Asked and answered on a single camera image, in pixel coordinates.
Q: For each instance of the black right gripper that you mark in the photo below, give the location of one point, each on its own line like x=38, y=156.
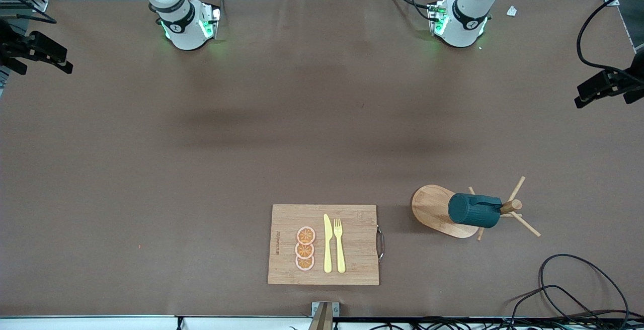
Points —
x=15, y=47

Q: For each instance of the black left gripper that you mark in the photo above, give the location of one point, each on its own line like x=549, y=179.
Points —
x=621, y=79

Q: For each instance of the dark teal cup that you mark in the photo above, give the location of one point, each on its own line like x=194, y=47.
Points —
x=470, y=210

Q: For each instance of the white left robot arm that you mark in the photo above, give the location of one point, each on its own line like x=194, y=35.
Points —
x=465, y=28

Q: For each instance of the white paper scrap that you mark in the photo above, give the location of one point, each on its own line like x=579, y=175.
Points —
x=511, y=11

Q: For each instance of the wooden mug tree rack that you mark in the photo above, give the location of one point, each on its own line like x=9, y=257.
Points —
x=430, y=209

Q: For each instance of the brown table cover sheet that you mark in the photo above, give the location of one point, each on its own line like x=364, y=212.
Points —
x=251, y=118

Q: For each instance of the wooden cutting board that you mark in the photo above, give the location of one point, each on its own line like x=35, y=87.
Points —
x=352, y=244

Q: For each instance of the yellow plastic fork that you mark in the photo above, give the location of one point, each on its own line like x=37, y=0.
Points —
x=340, y=254

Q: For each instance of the orange slice toy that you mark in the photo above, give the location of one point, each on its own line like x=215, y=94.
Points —
x=305, y=235

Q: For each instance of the yellow plastic knife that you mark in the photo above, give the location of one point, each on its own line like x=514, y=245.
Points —
x=327, y=249

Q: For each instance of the white table edge rail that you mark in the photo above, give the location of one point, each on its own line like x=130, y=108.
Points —
x=100, y=323

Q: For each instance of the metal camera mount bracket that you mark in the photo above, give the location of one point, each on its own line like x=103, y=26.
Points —
x=324, y=312

